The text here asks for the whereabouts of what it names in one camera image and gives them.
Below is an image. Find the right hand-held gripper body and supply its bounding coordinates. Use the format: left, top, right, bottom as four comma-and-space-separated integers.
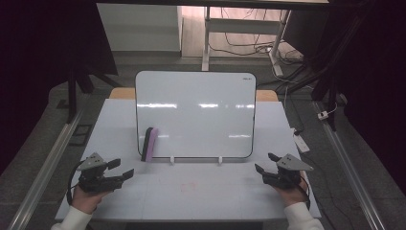
261, 152, 315, 191

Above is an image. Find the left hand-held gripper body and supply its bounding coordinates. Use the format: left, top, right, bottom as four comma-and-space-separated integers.
76, 151, 124, 194

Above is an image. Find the purple and black eraser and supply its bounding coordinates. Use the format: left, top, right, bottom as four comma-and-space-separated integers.
140, 126, 160, 163

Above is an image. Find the white whiteboard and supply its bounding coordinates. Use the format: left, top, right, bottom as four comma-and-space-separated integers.
134, 70, 258, 159

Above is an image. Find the person's right hand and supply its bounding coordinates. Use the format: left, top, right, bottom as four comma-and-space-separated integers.
274, 172, 308, 209

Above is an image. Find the person's left hand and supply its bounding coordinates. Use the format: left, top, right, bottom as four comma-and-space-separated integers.
70, 184, 111, 216

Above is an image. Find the white power strip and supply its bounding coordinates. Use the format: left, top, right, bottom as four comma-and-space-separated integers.
290, 126, 311, 154

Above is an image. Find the black floor plate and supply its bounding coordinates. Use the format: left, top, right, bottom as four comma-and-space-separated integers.
68, 123, 93, 148

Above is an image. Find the white table mat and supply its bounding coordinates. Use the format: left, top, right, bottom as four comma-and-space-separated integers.
55, 98, 322, 222

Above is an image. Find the wooden table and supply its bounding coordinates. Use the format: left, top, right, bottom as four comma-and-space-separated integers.
109, 87, 280, 103

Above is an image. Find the black metal stand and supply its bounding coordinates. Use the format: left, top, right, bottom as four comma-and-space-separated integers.
277, 15, 369, 132
64, 62, 123, 125

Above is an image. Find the dark curtain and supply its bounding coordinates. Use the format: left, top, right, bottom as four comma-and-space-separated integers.
328, 0, 406, 187
0, 0, 120, 176

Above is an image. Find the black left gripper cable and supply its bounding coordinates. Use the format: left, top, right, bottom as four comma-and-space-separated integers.
65, 160, 85, 207

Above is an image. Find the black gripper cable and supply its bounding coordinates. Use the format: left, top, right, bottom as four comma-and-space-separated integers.
65, 160, 85, 207
298, 173, 311, 211

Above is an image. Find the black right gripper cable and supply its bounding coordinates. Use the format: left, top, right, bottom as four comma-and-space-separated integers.
298, 173, 311, 211

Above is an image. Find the aluminium rail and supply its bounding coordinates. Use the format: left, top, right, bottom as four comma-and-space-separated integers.
6, 106, 88, 230
313, 100, 388, 230

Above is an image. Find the tangle of floor cables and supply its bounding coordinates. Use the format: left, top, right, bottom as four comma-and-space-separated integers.
209, 7, 305, 61

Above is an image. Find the white desk frame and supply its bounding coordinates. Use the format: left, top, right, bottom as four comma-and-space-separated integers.
201, 6, 292, 78

